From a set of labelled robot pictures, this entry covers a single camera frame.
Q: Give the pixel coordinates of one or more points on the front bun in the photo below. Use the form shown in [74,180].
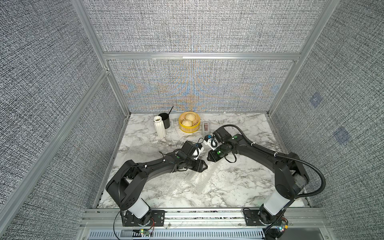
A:
[187,123]

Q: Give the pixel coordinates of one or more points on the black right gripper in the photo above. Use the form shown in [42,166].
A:
[213,157]

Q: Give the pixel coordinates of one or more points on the aluminium front rail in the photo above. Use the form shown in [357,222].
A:
[206,224]

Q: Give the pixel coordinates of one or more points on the yellow steamer basket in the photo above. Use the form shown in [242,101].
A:
[196,123]

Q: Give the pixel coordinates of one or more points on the back bun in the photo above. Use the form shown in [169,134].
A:
[190,116]

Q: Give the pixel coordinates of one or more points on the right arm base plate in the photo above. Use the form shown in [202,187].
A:
[255,217]

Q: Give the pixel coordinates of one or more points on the white ribbed slim vase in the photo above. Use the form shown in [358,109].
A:
[160,127]

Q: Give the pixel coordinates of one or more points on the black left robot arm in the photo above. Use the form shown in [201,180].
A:
[126,186]

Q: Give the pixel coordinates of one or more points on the bun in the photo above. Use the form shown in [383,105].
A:
[187,123]
[190,116]

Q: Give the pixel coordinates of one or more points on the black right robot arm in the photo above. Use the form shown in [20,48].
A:
[290,174]

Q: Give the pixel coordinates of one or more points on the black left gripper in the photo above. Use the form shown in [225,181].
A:
[199,166]

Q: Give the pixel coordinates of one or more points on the black cup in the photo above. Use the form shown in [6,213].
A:
[166,119]

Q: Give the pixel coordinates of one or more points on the white ribbed wide vase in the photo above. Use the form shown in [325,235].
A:
[207,182]

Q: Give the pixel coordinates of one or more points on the small clear box red contents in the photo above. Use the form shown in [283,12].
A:
[205,129]

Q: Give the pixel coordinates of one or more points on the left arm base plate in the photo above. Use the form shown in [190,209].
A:
[152,218]

